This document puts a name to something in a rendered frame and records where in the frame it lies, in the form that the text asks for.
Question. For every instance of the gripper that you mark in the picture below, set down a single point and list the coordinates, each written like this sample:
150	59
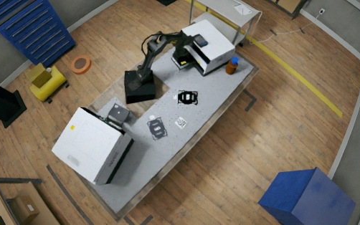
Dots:
180	53

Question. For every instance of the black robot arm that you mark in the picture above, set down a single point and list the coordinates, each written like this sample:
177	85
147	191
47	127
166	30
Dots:
155	48

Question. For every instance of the brown bottle with blue cap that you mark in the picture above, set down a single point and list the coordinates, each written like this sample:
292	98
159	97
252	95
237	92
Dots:
232	66

